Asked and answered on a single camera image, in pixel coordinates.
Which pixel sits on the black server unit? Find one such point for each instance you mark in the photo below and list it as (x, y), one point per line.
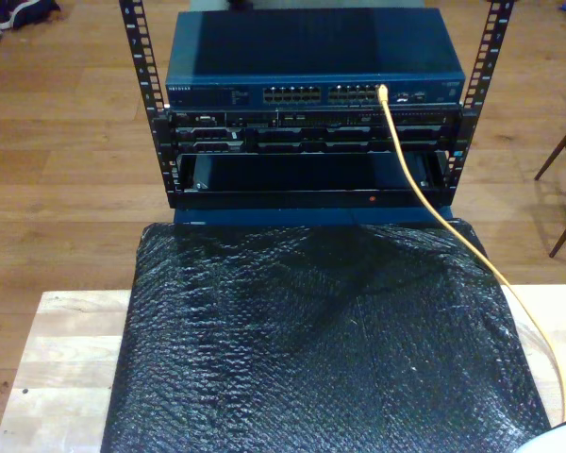
(311, 137)

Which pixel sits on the black bubble wrap mat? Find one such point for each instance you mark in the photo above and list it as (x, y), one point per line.
(264, 377)

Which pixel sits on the dark wooden chair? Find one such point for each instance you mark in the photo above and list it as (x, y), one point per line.
(560, 146)

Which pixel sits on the dark sneaker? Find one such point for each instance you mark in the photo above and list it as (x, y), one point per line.
(28, 11)

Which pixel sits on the blue network switch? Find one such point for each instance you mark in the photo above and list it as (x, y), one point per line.
(311, 47)

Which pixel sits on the black rack frame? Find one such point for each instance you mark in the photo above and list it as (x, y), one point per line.
(141, 47)

